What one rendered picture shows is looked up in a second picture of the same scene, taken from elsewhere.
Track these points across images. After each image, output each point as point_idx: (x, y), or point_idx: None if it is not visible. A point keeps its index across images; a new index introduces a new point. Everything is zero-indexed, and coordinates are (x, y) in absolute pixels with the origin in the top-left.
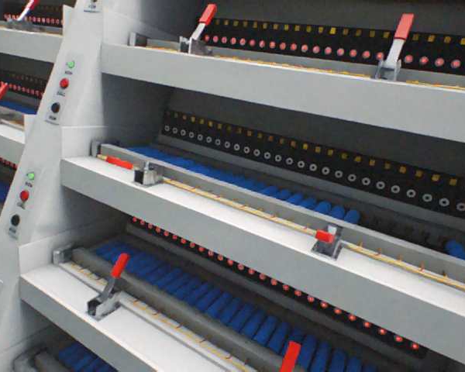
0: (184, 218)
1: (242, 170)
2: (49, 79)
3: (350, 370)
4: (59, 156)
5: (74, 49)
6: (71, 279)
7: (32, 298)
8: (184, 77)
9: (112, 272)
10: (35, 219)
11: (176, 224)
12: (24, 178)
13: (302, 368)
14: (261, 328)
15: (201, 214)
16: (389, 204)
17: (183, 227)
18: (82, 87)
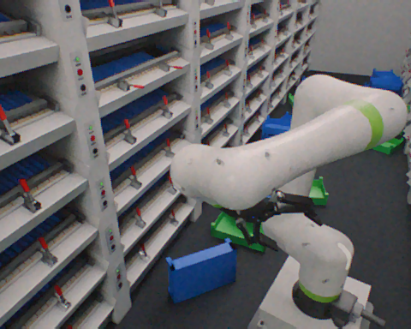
0: (144, 88)
1: (105, 57)
2: (66, 75)
3: (155, 95)
4: (97, 107)
5: (72, 49)
6: (110, 149)
7: (113, 166)
8: (122, 38)
9: (128, 127)
10: (102, 140)
11: (141, 92)
12: (86, 132)
13: (157, 103)
14: (141, 105)
15: (148, 83)
16: (139, 41)
17: (143, 92)
18: (89, 68)
